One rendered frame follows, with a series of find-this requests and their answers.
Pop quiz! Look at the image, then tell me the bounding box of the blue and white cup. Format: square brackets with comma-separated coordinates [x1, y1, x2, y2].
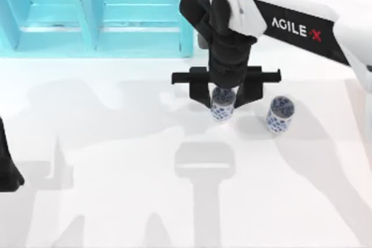
[210, 86, 235, 123]
[265, 95, 295, 136]

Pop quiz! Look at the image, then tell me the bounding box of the light blue rack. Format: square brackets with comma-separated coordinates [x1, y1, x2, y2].
[0, 0, 195, 59]

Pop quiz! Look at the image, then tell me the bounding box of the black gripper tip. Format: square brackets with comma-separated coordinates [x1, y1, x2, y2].
[0, 117, 26, 194]

